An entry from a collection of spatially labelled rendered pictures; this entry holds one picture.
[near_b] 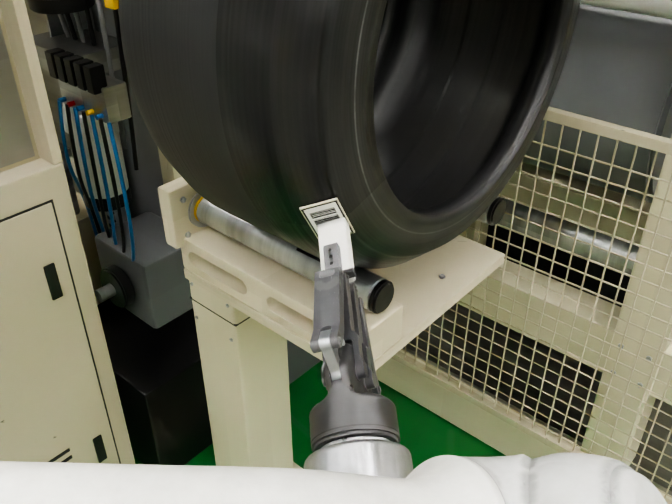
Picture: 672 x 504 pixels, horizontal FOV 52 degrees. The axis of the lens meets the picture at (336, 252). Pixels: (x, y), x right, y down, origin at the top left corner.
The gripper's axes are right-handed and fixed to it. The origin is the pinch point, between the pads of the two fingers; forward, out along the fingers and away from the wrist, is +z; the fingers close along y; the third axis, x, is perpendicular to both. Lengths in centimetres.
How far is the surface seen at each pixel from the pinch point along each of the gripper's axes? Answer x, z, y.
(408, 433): -20, 24, 122
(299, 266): -9.9, 11.2, 16.7
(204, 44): -5.2, 13.2, -18.4
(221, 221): -21.2, 22.1, 16.2
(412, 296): 1.5, 12.2, 33.0
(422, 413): -16, 30, 127
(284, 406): -37, 18, 76
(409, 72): 9, 49, 24
